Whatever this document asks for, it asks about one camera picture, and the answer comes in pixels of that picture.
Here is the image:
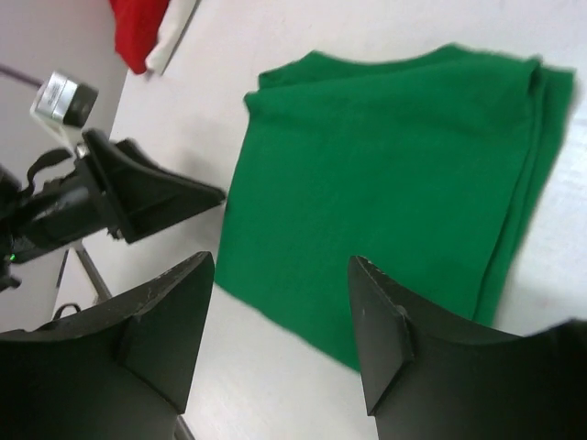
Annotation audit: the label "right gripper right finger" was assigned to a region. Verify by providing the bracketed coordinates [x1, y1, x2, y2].
[348, 257, 586, 439]

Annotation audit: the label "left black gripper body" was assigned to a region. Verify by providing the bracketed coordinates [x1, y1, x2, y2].
[1, 148, 106, 291]

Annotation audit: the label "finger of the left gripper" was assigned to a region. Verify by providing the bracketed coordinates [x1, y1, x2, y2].
[83, 129, 226, 243]

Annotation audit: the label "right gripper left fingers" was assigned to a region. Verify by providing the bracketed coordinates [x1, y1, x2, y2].
[1, 252, 215, 439]

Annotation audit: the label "red t shirt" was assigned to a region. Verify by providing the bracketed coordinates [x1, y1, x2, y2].
[109, 0, 170, 75]

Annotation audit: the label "white t shirt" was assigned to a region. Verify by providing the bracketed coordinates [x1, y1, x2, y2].
[146, 0, 201, 76]

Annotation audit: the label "green t shirt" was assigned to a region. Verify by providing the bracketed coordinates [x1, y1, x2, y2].
[215, 44, 575, 369]

